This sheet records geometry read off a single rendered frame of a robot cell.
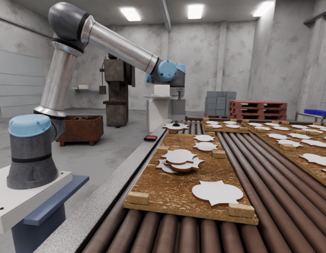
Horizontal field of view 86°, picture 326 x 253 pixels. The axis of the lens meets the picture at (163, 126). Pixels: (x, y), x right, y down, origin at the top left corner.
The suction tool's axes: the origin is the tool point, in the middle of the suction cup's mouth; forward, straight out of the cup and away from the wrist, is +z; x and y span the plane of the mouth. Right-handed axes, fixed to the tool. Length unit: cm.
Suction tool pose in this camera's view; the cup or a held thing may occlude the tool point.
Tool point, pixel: (175, 128)
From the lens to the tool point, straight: 90.9
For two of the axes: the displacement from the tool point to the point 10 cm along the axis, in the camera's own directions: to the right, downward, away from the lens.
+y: -2.3, -2.0, 9.5
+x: -9.7, 0.3, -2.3
